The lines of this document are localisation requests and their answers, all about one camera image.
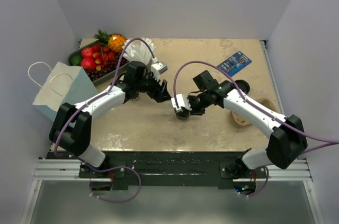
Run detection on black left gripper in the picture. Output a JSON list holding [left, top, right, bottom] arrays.
[[136, 70, 171, 102]]

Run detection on white paper coffee cup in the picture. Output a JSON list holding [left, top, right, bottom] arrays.
[[175, 112, 190, 122]]

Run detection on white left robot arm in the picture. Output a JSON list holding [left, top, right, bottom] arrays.
[[49, 61, 171, 177]]

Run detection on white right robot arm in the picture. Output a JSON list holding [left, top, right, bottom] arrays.
[[171, 70, 308, 178]]

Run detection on stack of paper cups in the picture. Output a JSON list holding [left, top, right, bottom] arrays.
[[130, 94, 139, 101]]

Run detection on grey fruit tray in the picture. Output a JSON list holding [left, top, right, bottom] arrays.
[[68, 41, 116, 86]]

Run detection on pineapple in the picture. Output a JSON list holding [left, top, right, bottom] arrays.
[[93, 29, 127, 53]]

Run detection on dark purple grape bunch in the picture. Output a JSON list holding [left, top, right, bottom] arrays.
[[85, 51, 120, 81]]

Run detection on blue card package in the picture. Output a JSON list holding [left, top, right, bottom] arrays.
[[217, 51, 252, 77]]

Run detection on red apple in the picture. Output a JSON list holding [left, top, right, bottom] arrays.
[[81, 57, 96, 70], [81, 47, 93, 59]]

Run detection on cardboard cup carrier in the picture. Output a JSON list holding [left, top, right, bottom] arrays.
[[229, 98, 279, 127]]

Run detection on green lime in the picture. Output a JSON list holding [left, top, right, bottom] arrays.
[[70, 55, 83, 66]]

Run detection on light blue paper bag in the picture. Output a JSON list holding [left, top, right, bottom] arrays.
[[28, 61, 98, 121]]

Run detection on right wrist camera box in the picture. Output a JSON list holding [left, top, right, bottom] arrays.
[[171, 94, 191, 113]]

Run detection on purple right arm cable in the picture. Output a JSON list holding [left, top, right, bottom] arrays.
[[173, 60, 339, 198]]

